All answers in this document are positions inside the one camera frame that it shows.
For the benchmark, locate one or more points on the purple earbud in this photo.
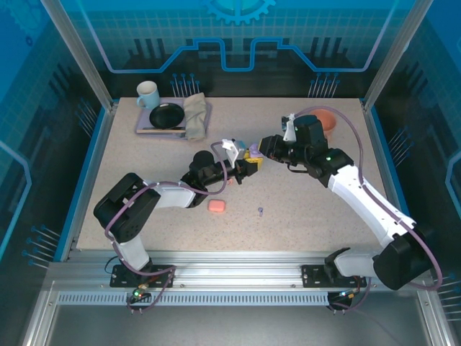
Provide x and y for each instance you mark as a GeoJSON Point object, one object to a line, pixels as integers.
{"type": "Point", "coordinates": [260, 211]}

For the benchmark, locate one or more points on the black plate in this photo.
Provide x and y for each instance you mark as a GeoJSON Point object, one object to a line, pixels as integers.
{"type": "Point", "coordinates": [167, 116]}

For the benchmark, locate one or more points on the aluminium frame post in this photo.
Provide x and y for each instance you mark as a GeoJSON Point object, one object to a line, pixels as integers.
{"type": "Point", "coordinates": [396, 54]}
{"type": "Point", "coordinates": [77, 54]}

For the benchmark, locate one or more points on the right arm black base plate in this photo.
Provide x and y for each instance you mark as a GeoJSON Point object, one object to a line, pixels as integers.
{"type": "Point", "coordinates": [313, 275]}

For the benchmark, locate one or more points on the lavender tray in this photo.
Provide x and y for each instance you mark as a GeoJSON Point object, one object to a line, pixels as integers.
{"type": "Point", "coordinates": [144, 119]}

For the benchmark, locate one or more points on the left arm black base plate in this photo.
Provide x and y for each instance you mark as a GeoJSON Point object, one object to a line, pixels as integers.
{"type": "Point", "coordinates": [162, 277]}

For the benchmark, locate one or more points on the right aluminium side rail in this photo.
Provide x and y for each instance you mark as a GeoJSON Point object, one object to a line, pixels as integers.
{"type": "Point", "coordinates": [371, 122]}

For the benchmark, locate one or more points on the orange cup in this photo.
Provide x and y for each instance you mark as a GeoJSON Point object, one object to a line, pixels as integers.
{"type": "Point", "coordinates": [329, 120]}

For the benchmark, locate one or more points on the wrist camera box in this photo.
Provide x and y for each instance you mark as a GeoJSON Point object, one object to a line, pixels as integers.
{"type": "Point", "coordinates": [289, 129]}
{"type": "Point", "coordinates": [234, 151]}

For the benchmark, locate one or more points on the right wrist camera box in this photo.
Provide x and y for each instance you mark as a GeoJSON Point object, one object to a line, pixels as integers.
{"type": "Point", "coordinates": [289, 129]}

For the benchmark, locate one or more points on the left aluminium frame post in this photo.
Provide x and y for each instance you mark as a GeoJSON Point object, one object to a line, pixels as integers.
{"type": "Point", "coordinates": [77, 54]}

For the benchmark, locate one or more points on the aluminium mounting rail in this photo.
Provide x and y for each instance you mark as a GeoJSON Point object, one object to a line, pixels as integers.
{"type": "Point", "coordinates": [234, 270]}

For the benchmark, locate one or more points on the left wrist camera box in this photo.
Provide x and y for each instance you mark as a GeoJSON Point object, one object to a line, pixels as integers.
{"type": "Point", "coordinates": [234, 151]}

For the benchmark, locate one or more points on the wooden stick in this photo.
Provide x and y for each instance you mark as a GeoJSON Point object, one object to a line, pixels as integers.
{"type": "Point", "coordinates": [162, 132]}

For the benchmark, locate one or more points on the grey metal bottom tray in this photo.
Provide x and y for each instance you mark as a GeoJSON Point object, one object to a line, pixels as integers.
{"type": "Point", "coordinates": [237, 326]}

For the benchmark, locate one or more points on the beige folded cloth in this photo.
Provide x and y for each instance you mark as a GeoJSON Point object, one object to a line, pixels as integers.
{"type": "Point", "coordinates": [196, 115]}

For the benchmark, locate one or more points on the left aluminium side rail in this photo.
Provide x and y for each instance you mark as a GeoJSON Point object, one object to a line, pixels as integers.
{"type": "Point", "coordinates": [107, 122]}

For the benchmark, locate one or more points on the right aluminium frame post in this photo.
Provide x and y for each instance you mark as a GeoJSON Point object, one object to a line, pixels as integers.
{"type": "Point", "coordinates": [396, 54]}

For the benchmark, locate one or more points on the light blue mug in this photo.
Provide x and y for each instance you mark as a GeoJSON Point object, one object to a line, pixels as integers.
{"type": "Point", "coordinates": [153, 97]}

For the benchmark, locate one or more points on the purple earbud charging case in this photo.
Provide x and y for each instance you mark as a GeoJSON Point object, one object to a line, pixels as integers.
{"type": "Point", "coordinates": [255, 150]}

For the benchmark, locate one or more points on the pink earbud charging case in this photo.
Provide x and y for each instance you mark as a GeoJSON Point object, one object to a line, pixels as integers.
{"type": "Point", "coordinates": [217, 205]}

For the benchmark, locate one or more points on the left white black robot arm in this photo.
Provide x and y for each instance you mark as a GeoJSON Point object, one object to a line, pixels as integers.
{"type": "Point", "coordinates": [173, 194]}

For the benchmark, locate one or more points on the aluminium side rail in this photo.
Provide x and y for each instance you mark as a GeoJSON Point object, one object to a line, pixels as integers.
{"type": "Point", "coordinates": [107, 122]}
{"type": "Point", "coordinates": [371, 122]}

